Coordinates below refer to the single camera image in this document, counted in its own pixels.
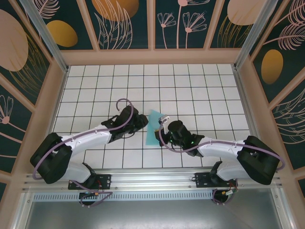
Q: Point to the light blue paper sheet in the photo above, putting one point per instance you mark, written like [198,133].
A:
[151,136]

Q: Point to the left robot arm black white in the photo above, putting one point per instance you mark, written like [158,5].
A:
[52,162]

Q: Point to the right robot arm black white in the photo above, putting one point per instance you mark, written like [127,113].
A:
[257,157]

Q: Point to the grey metal sheet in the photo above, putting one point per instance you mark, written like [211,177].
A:
[152,214]

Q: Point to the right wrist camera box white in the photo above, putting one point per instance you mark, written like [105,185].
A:
[164,118]

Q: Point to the aluminium mounting rail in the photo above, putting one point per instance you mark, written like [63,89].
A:
[152,177]

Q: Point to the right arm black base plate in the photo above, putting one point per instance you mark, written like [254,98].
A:
[202,180]

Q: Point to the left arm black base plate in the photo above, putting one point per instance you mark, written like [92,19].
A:
[104,181]

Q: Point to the aluminium side rail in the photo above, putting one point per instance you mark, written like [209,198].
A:
[241,95]

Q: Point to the aluminium frame post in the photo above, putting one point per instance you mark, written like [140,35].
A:
[47,35]
[255,33]

